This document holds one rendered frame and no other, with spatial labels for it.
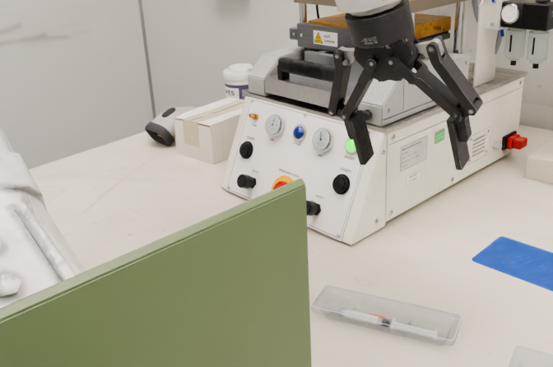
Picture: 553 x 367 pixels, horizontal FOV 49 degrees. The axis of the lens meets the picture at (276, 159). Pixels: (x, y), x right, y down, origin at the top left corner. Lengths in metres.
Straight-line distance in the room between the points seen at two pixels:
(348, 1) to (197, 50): 1.67
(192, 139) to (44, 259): 0.95
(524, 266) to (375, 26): 0.45
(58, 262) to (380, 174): 0.65
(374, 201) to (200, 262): 0.66
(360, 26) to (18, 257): 0.45
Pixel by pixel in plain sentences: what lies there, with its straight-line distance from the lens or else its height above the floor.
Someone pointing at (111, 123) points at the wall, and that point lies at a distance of 2.57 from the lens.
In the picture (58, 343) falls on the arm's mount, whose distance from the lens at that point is 0.34.
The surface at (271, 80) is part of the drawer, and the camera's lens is 1.13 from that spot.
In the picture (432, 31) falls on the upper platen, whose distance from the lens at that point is 1.16.
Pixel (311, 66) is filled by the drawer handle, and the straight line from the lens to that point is 1.05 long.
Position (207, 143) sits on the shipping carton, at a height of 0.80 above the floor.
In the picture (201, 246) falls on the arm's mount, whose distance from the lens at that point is 0.36.
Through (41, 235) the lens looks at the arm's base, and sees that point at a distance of 0.44.
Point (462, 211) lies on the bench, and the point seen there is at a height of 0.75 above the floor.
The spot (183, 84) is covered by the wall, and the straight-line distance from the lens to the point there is 2.46.
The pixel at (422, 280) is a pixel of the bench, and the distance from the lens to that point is 0.93.
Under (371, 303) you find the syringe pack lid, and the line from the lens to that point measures 0.83.
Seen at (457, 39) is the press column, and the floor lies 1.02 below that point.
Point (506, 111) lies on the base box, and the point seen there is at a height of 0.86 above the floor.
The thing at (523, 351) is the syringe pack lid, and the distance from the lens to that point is 0.79.
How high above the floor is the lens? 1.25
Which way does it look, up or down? 22 degrees down
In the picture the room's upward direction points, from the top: 3 degrees counter-clockwise
